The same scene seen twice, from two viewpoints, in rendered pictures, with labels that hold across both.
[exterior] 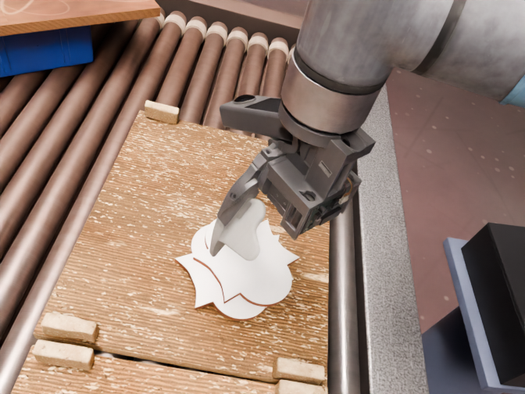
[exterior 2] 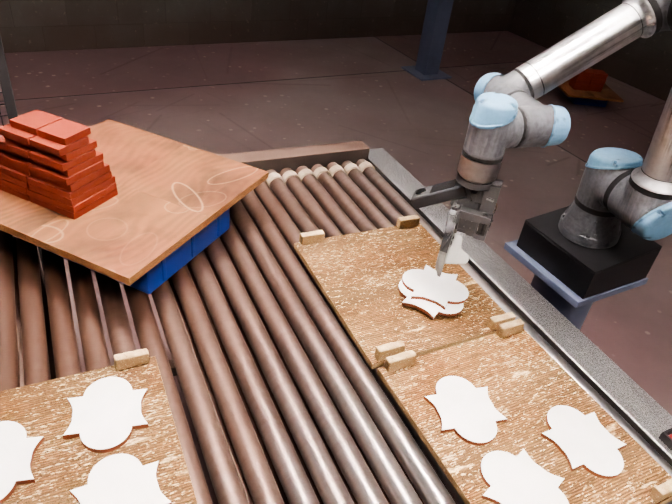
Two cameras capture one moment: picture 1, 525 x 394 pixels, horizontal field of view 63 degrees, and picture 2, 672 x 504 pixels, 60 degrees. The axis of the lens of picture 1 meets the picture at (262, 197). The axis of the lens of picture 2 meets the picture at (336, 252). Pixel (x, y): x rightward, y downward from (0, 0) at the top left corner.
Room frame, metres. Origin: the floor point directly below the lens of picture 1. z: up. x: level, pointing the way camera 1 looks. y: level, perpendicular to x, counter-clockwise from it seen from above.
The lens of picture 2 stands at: (-0.55, 0.57, 1.74)
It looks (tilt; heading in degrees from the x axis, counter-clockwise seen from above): 36 degrees down; 339
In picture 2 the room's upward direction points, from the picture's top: 8 degrees clockwise
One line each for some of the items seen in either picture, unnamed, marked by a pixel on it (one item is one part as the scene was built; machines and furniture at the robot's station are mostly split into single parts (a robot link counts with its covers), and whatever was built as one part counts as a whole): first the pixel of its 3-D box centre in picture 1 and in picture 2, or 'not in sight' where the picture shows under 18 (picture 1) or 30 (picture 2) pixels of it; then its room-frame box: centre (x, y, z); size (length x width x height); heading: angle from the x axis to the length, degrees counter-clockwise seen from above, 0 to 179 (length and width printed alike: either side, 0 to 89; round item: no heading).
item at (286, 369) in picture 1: (298, 371); (501, 321); (0.20, -0.11, 0.95); 0.06 x 0.02 x 0.03; 98
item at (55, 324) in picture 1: (69, 327); (389, 350); (0.16, 0.16, 0.95); 0.06 x 0.02 x 0.03; 98
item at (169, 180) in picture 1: (215, 227); (398, 284); (0.37, 0.05, 0.93); 0.41 x 0.35 x 0.02; 8
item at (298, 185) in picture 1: (307, 162); (472, 204); (0.30, -0.03, 1.18); 0.09 x 0.08 x 0.12; 52
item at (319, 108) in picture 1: (332, 87); (479, 165); (0.31, -0.03, 1.26); 0.08 x 0.08 x 0.05
